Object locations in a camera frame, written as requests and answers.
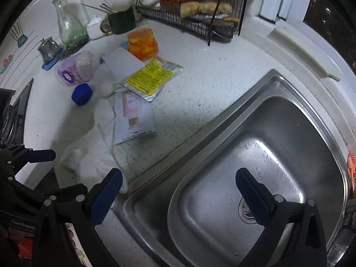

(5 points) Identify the clear glass vase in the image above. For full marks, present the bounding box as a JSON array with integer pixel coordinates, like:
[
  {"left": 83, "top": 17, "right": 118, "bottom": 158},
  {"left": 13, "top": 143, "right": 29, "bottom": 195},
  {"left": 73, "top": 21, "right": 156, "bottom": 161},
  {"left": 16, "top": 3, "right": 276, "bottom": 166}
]
[{"left": 52, "top": 0, "right": 89, "bottom": 46}]

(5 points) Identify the yellow bread loaf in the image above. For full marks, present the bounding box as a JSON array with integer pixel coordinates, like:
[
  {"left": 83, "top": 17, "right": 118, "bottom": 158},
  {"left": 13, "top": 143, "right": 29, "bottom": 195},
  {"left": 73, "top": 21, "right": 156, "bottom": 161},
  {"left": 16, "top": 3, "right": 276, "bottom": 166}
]
[{"left": 180, "top": 0, "right": 233, "bottom": 17}]

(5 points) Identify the steel teapot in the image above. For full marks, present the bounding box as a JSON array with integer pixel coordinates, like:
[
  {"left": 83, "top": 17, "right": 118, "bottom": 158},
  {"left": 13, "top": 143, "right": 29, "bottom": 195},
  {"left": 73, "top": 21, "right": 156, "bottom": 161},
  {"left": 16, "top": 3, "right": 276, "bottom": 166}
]
[{"left": 37, "top": 37, "right": 60, "bottom": 62}]

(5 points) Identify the steel sink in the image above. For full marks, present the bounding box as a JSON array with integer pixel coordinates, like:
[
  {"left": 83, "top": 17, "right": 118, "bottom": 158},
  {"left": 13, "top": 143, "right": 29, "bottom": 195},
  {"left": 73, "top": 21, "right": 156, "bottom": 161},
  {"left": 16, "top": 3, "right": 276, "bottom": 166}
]
[{"left": 114, "top": 69, "right": 356, "bottom": 267}]

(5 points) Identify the red box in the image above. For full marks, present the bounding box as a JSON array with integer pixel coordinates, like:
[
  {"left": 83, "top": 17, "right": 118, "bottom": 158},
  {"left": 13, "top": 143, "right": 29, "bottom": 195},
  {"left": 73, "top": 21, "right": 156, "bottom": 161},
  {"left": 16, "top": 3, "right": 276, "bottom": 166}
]
[{"left": 159, "top": 0, "right": 190, "bottom": 7}]

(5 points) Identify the black wire rack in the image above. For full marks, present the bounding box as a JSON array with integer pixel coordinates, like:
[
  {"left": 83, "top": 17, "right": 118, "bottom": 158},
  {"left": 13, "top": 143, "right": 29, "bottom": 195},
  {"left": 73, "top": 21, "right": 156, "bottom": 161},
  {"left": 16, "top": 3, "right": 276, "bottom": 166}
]
[{"left": 136, "top": 0, "right": 249, "bottom": 46}]

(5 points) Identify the orange plastic wrapper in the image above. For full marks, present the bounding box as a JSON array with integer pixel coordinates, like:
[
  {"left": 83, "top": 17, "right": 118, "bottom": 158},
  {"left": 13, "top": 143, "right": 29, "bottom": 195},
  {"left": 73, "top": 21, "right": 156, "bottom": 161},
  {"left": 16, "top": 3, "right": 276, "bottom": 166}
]
[{"left": 127, "top": 28, "right": 159, "bottom": 62}]

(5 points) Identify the white tissue ball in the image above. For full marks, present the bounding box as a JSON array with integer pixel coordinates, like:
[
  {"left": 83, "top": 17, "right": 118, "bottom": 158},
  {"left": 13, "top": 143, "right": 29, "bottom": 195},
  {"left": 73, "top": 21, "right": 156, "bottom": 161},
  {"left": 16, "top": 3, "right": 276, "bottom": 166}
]
[{"left": 99, "top": 81, "right": 116, "bottom": 98}]

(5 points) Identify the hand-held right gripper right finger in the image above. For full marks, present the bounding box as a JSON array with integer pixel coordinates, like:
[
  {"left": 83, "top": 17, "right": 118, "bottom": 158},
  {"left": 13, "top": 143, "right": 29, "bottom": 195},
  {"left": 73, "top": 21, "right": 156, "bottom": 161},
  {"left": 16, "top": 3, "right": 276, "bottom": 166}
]
[{"left": 235, "top": 168, "right": 326, "bottom": 267}]

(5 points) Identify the yellow green sponge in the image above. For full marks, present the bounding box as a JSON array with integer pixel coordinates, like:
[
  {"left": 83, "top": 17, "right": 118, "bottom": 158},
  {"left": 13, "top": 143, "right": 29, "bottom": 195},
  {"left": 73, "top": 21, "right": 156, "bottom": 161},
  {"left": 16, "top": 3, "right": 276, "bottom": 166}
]
[{"left": 124, "top": 57, "right": 184, "bottom": 103}]

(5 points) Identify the steel wool scrubber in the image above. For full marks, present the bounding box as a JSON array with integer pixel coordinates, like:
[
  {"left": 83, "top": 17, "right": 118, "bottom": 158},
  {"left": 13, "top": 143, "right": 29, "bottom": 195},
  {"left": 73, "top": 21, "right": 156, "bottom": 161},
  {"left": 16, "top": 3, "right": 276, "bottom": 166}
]
[{"left": 54, "top": 37, "right": 89, "bottom": 60}]

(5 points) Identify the metal utensil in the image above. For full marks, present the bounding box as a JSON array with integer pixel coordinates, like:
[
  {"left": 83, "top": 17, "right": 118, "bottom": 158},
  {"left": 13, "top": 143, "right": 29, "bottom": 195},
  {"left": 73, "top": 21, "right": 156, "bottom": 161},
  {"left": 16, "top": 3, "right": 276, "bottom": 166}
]
[{"left": 81, "top": 0, "right": 119, "bottom": 14}]

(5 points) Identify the purple plastic container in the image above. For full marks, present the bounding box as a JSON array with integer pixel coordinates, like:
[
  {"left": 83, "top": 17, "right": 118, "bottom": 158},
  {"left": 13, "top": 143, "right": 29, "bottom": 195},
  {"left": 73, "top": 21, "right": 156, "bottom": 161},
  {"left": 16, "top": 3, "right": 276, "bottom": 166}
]
[{"left": 56, "top": 51, "right": 96, "bottom": 85}]

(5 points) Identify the black gas stove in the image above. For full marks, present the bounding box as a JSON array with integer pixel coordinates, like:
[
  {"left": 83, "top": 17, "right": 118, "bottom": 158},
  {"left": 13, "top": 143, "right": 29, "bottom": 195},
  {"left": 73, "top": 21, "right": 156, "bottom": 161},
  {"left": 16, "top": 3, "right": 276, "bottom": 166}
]
[{"left": 0, "top": 78, "right": 34, "bottom": 145}]

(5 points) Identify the green mug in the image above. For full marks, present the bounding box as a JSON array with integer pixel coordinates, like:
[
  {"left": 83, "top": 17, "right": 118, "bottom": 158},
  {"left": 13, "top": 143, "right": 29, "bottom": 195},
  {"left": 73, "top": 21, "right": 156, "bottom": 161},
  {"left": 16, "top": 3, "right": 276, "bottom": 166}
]
[{"left": 100, "top": 7, "right": 137, "bottom": 35}]

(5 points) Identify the blue coaster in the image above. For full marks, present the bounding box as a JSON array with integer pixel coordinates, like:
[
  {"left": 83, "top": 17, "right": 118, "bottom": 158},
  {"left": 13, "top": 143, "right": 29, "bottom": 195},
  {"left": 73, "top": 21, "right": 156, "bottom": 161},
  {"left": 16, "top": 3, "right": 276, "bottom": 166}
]
[{"left": 42, "top": 57, "right": 63, "bottom": 71}]

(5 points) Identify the sink drain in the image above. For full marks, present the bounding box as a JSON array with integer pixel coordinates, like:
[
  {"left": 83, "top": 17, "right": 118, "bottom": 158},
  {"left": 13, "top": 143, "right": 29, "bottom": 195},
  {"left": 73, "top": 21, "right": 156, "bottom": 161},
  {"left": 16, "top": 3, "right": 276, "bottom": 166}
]
[{"left": 238, "top": 196, "right": 267, "bottom": 224}]

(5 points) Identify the white lidded jar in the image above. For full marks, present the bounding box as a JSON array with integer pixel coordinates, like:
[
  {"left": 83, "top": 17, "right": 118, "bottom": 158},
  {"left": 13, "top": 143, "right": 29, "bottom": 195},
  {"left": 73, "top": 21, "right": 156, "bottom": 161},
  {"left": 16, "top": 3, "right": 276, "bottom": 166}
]
[{"left": 86, "top": 17, "right": 110, "bottom": 41}]

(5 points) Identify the orange cloth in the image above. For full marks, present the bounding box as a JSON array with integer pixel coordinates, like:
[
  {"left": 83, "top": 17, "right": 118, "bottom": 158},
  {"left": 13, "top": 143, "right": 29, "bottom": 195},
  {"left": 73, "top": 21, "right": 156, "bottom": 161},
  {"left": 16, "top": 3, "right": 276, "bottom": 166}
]
[{"left": 346, "top": 153, "right": 356, "bottom": 190}]

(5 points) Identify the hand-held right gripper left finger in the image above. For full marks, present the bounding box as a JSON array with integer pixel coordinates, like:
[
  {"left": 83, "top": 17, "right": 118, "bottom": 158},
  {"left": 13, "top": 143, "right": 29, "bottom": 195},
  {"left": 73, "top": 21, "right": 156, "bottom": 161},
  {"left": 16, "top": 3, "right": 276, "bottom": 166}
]
[{"left": 33, "top": 168, "right": 123, "bottom": 267}]

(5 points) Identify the white cloth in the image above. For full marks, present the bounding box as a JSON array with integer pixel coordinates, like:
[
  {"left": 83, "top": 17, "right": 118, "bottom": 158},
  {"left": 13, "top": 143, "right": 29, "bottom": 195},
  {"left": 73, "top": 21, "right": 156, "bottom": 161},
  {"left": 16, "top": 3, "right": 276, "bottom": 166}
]
[{"left": 61, "top": 98, "right": 129, "bottom": 194}]

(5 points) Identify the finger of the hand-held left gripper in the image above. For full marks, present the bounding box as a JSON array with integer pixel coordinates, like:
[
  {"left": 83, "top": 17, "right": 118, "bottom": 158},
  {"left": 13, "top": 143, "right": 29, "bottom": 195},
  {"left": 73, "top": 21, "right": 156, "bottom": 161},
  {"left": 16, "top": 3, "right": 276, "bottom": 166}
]
[{"left": 0, "top": 143, "right": 56, "bottom": 182}]

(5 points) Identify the pink white packet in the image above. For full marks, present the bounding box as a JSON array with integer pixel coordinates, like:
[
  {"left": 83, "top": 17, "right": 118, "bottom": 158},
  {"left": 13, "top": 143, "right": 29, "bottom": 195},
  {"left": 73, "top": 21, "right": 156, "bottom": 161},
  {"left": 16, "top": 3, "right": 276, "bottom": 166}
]
[{"left": 113, "top": 89, "right": 156, "bottom": 145}]

